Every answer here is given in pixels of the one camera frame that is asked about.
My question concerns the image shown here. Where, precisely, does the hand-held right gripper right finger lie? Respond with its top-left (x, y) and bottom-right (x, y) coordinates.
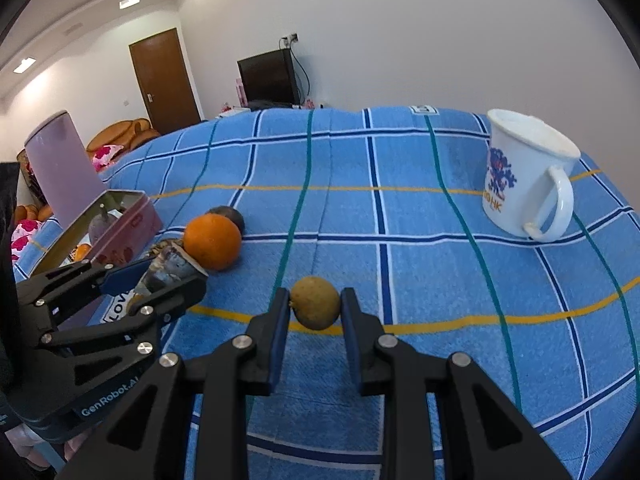
top-left (340, 287), bottom-right (571, 480)

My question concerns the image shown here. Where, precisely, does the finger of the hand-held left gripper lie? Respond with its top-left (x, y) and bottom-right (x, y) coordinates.
top-left (15, 259), bottom-right (153, 321)
top-left (37, 274), bottom-right (208, 361)

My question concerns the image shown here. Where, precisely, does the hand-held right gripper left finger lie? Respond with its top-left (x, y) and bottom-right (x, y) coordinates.
top-left (55, 287), bottom-right (292, 480)

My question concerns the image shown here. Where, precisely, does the printed snack packet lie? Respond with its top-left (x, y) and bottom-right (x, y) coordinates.
top-left (131, 239), bottom-right (209, 306)

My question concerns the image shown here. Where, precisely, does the small brown longan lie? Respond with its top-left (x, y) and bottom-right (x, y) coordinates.
top-left (290, 276), bottom-right (341, 332)

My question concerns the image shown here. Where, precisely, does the pink tin box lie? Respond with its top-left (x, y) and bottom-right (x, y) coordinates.
top-left (30, 190), bottom-right (163, 281)

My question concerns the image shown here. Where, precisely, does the purple radish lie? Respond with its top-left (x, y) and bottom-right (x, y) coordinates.
top-left (88, 207), bottom-right (121, 246)

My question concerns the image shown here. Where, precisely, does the large orange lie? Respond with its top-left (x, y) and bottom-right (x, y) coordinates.
top-left (183, 213), bottom-right (243, 272)

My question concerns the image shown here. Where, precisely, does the dark round fruit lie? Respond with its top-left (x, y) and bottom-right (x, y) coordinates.
top-left (206, 205), bottom-right (246, 235)

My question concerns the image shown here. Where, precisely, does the pink floral cushion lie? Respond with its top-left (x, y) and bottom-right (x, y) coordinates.
top-left (91, 144), bottom-right (124, 167)
top-left (10, 220), bottom-right (42, 261)

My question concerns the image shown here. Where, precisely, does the brown leather sofa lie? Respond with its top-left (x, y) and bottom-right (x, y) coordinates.
top-left (14, 203), bottom-right (54, 223)

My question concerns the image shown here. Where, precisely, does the brown leather armchair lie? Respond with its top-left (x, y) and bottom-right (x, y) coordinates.
top-left (86, 117), bottom-right (161, 153)

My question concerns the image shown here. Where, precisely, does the low television cabinet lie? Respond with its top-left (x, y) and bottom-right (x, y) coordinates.
top-left (216, 101), bottom-right (326, 118)

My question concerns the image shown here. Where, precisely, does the brown wooden door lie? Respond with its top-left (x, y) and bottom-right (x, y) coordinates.
top-left (128, 28), bottom-right (202, 131)

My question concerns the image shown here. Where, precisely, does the black television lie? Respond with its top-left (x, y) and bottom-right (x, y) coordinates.
top-left (237, 50), bottom-right (302, 106)

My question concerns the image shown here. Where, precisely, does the white mug with blue print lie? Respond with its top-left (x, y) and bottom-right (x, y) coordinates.
top-left (481, 108), bottom-right (582, 242)

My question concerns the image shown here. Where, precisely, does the black power cable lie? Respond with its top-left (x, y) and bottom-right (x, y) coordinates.
top-left (290, 42), bottom-right (312, 106)

